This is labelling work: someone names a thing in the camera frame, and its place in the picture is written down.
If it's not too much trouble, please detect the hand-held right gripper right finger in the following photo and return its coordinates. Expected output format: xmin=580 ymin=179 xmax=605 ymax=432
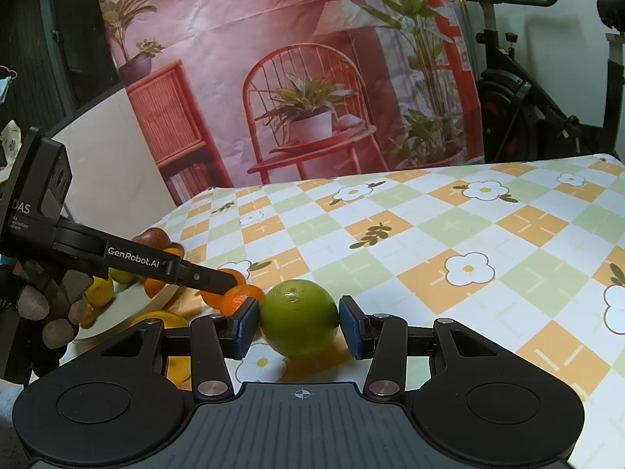
xmin=338 ymin=295 xmax=499 ymax=397

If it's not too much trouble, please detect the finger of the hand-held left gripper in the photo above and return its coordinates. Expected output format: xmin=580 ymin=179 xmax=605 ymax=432
xmin=163 ymin=256 xmax=248 ymax=295

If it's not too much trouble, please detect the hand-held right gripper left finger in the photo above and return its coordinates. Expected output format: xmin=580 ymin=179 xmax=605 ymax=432
xmin=100 ymin=297 xmax=261 ymax=400

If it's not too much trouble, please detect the small tangerine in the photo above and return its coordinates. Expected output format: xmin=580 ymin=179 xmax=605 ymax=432
xmin=198 ymin=268 xmax=250 ymax=310
xmin=220 ymin=284 xmax=265 ymax=318

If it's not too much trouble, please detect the large green lime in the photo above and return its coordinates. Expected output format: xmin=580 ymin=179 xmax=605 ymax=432
xmin=259 ymin=278 xmax=340 ymax=358

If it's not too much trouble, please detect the large lemon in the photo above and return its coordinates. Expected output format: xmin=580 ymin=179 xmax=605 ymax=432
xmin=129 ymin=310 xmax=192 ymax=386

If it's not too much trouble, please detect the red-brown apple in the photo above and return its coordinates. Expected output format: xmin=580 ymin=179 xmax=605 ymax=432
xmin=132 ymin=228 xmax=173 ymax=251

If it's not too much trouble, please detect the cream plate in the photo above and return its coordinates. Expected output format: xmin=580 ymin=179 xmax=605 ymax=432
xmin=73 ymin=242 xmax=186 ymax=343

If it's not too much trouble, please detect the person's left hand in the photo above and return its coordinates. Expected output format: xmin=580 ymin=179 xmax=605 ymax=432
xmin=0 ymin=258 xmax=96 ymax=383

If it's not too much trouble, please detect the white printed packet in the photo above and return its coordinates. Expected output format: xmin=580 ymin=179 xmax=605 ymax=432
xmin=0 ymin=120 xmax=23 ymax=167

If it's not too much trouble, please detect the white panel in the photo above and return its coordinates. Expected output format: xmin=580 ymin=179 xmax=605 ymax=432
xmin=49 ymin=83 xmax=177 ymax=235

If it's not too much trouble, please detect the small lemon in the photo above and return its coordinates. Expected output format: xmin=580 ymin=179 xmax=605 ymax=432
xmin=85 ymin=276 xmax=115 ymax=308

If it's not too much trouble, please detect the checked flower tablecloth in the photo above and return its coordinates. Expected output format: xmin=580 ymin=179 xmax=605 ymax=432
xmin=59 ymin=154 xmax=625 ymax=469

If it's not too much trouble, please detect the black exercise bike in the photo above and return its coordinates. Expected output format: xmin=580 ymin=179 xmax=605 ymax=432
xmin=434 ymin=0 xmax=625 ymax=162

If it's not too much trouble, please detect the printed backdrop cloth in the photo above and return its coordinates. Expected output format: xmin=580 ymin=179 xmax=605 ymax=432
xmin=90 ymin=0 xmax=486 ymax=206

